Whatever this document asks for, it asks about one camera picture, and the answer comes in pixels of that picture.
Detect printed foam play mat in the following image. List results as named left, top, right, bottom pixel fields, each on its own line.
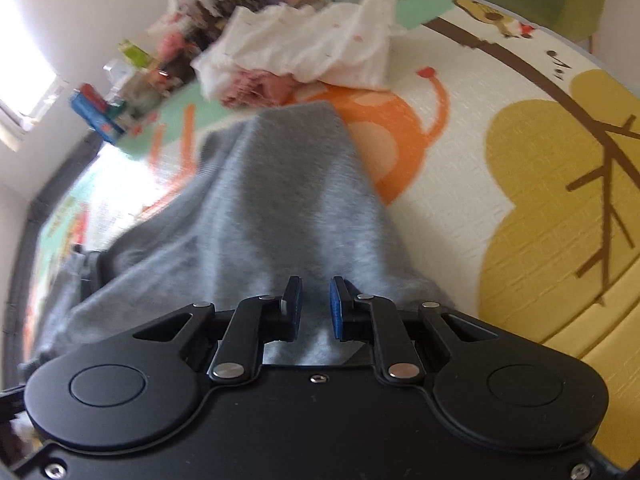
left=22, top=0, right=640, bottom=466

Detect grey sweatshirt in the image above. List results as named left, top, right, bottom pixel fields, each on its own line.
left=30, top=101, right=456, bottom=368

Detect green chair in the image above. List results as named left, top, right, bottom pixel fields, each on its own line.
left=482, top=0, right=611, bottom=53

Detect pink knit cloth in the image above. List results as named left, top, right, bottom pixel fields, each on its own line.
left=220, top=70, right=301, bottom=108

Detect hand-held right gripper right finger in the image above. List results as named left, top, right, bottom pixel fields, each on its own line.
left=328, top=276, right=498, bottom=386

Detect white strawberry-print cloth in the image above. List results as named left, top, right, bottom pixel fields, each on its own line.
left=190, top=0, right=408, bottom=101

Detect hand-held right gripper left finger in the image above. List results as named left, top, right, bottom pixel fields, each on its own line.
left=132, top=276, right=305, bottom=386

